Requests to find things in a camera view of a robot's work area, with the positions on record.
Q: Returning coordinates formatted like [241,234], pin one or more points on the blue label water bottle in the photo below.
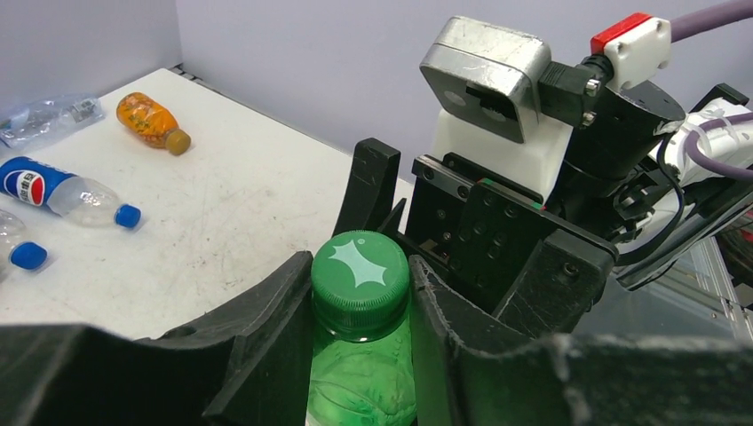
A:
[19,252]

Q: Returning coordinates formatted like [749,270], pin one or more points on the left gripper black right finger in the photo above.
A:
[470,369]

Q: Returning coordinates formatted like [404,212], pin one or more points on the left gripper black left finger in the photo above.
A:
[247,362]

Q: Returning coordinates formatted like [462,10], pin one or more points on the green soda bottle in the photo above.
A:
[362,371]

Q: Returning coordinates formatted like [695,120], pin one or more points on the small orange bottle right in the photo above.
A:
[153,123]

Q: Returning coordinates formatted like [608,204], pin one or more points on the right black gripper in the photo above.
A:
[492,241]

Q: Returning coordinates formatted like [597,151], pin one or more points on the clear crushed bottle back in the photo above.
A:
[45,122]

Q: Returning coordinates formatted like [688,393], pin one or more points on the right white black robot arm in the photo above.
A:
[625,202]

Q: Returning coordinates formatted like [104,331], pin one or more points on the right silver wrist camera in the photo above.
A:
[486,80]

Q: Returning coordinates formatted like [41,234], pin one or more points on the Pepsi bottle blue cap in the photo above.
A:
[79,200]

